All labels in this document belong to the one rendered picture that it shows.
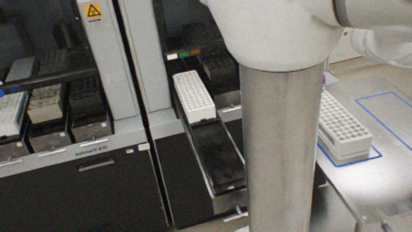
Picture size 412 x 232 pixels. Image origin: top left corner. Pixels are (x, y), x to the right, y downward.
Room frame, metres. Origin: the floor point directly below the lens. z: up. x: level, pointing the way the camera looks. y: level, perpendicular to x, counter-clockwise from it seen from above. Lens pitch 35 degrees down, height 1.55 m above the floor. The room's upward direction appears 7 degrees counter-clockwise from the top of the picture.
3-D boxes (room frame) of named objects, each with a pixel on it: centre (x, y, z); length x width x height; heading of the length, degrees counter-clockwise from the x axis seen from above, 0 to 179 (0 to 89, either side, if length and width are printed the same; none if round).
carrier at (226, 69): (1.29, -0.10, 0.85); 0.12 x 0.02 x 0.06; 101
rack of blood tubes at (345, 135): (0.89, -0.39, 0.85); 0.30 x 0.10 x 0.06; 9
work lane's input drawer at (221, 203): (0.99, 0.00, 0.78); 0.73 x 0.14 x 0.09; 11
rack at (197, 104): (1.17, 0.04, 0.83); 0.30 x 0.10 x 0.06; 11
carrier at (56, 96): (1.22, 0.61, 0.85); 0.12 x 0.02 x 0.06; 100
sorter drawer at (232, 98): (1.52, -0.05, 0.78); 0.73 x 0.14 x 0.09; 11
